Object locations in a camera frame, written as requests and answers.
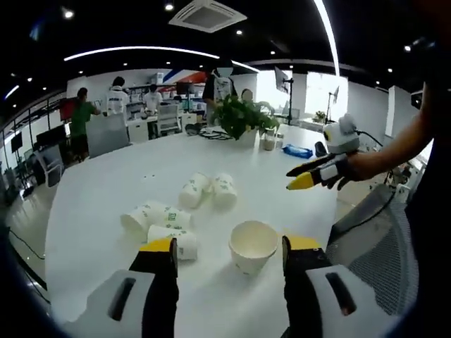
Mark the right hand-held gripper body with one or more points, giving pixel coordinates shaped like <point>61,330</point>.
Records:
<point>343,141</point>

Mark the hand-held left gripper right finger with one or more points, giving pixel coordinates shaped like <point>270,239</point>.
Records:
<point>306,281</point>

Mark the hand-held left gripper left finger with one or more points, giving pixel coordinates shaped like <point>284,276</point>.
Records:
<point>155,281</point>

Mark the white paper cup green print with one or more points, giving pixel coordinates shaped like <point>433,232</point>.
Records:
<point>194,192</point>
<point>185,243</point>
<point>223,192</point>
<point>253,253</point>
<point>158,218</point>

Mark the person's right hand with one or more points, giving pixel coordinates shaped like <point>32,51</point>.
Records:
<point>356,167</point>

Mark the black office chair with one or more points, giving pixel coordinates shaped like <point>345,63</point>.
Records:
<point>320,149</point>

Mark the blue packet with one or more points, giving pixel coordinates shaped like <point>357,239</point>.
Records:
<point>297,150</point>

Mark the small green plant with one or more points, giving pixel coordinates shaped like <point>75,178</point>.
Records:
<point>320,116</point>

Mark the glass jar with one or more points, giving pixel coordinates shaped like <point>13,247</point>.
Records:
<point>280,141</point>
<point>269,142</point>

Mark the monitor on black stand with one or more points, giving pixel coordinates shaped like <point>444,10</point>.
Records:
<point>334,93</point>
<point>282,79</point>

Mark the potted green plant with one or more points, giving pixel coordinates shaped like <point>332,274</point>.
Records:
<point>243,116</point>

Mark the white table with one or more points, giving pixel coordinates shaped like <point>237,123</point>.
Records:
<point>141,165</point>

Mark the dark rounded object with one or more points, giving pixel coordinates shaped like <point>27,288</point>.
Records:
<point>192,129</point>

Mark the white storage shelving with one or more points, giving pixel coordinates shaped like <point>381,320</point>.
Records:
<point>192,102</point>

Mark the white office chair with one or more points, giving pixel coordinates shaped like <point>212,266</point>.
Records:
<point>169,119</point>

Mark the white cabinet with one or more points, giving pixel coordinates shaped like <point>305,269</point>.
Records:
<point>137,131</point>

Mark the grey chair back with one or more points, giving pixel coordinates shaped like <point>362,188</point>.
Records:
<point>107,135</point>

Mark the ceiling air conditioner vent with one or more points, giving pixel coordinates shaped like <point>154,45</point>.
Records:
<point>208,15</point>

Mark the pink screen monitor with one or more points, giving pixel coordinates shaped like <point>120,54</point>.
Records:
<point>67,109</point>

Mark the curved ceiling light strip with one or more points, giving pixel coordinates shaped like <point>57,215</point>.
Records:
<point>148,48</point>

